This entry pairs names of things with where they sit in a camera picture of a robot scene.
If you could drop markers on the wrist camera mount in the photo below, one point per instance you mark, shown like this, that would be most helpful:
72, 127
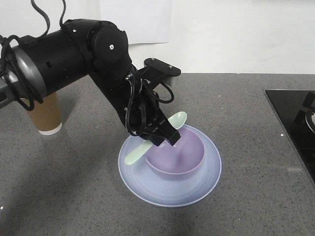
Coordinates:
156, 71

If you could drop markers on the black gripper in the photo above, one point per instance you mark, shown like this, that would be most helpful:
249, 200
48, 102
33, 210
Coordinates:
137, 105

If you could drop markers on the black gas stove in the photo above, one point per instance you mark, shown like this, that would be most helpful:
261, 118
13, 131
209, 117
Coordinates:
296, 111

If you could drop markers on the purple bowl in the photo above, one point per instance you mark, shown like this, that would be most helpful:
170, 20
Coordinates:
179, 161

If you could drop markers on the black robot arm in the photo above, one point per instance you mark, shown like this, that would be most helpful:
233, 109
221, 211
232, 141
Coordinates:
31, 68

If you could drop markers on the light blue plate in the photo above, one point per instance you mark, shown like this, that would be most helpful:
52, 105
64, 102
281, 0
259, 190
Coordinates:
166, 191

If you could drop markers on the brown paper cup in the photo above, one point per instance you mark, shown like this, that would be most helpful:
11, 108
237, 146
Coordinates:
47, 116

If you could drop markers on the white paper sheet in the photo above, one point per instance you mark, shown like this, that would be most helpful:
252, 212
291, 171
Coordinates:
144, 21

